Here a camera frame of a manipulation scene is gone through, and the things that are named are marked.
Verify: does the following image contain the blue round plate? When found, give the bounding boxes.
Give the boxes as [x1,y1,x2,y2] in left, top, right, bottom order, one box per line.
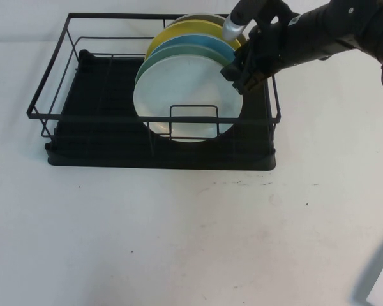
[151,34,237,63]

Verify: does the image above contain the black wire dish rack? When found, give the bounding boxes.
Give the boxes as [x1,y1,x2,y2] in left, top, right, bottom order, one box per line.
[26,12,281,154]

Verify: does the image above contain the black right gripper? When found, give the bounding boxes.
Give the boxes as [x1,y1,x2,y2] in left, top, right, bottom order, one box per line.
[220,14,299,95]

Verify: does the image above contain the black plastic drip tray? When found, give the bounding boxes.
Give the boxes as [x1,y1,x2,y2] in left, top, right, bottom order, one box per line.
[44,49,277,171]

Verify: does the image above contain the yellow round plate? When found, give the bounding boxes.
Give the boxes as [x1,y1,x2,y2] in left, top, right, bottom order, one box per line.
[145,19,241,62]

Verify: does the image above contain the light green round plate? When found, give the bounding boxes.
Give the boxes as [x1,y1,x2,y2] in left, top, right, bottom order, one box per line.
[134,44,236,84]

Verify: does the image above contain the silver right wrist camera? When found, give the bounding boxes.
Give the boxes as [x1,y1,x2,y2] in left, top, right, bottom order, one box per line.
[222,0,266,41]

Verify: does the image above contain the grey round plate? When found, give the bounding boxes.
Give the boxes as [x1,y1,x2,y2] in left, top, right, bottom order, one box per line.
[172,13,248,49]

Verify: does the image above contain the white round plate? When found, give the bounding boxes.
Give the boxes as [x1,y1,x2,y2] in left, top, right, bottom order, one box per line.
[133,55,244,143]

